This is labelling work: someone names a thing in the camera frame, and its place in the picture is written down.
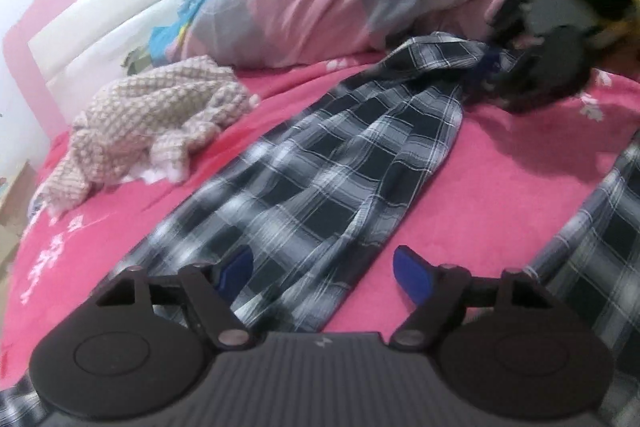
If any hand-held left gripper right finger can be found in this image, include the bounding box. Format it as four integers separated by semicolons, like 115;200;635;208
389;246;551;352

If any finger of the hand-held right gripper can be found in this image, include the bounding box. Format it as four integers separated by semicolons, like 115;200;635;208
472;29;521;68
477;57;546;112

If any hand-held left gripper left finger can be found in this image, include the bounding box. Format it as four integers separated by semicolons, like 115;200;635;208
95;244;256;350

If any black white plaid shirt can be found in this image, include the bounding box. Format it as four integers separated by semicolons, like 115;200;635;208
0;32;640;427

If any pink floral blanket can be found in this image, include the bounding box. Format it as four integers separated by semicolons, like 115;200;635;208
0;57;640;408

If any beige checkered garment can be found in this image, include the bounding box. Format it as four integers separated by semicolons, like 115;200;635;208
34;54;261;214

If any cream nightstand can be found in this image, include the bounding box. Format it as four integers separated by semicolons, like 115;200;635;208
0;159;40;240

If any blue printed cloth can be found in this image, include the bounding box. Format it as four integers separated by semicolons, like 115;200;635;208
122;0;238;70

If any pink white bed headboard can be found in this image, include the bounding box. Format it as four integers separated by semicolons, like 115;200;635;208
2;0;287;140

